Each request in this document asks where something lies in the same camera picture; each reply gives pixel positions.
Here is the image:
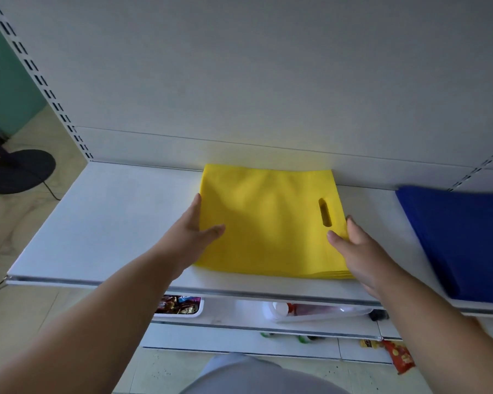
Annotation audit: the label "red snack packet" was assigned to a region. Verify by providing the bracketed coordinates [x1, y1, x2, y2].
[381, 340, 416, 375]

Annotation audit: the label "black power cable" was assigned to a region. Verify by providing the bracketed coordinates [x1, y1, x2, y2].
[42, 179, 62, 201]

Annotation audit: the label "assorted snack packets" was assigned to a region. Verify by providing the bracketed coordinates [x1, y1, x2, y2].
[156, 295, 201, 315]

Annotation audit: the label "white slotted shelf upright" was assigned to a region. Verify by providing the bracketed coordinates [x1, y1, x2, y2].
[0, 0, 94, 161]
[448, 141, 493, 192]

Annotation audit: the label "stack of blue fabric bags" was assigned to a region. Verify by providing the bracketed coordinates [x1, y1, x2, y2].
[395, 185, 493, 306]

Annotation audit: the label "white lower shelf board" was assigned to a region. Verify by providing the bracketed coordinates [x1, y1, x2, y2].
[148, 297, 383, 340]

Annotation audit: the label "black round stand base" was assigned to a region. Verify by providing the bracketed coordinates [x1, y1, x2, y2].
[0, 129, 57, 195]

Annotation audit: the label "person's right hand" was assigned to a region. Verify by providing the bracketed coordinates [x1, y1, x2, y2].
[326, 216, 402, 300]

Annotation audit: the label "person's right forearm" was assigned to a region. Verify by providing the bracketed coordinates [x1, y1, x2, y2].
[369, 276, 493, 394]

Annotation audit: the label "person's left hand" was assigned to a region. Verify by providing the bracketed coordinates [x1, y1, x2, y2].
[153, 193, 227, 280]

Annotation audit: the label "white metal shelf board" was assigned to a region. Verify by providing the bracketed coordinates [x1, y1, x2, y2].
[6, 161, 493, 317]

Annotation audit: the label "white bottom shelf board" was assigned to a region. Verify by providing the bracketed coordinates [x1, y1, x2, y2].
[141, 324, 395, 364]

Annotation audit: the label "person's grey clothing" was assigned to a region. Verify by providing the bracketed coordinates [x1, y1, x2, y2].
[180, 352, 351, 394]

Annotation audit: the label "white tray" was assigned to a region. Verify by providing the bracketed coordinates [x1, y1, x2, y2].
[153, 296, 205, 319]

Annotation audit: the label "person's left forearm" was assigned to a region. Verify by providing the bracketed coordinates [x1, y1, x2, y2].
[0, 251, 178, 394]

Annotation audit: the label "clear plastic container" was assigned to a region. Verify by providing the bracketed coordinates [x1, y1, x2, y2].
[263, 301, 374, 324]

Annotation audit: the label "white shelving back panel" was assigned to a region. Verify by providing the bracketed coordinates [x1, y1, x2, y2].
[0, 0, 493, 191]

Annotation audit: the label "stack of yellow fabric bags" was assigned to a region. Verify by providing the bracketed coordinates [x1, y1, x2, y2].
[194, 163, 355, 280]

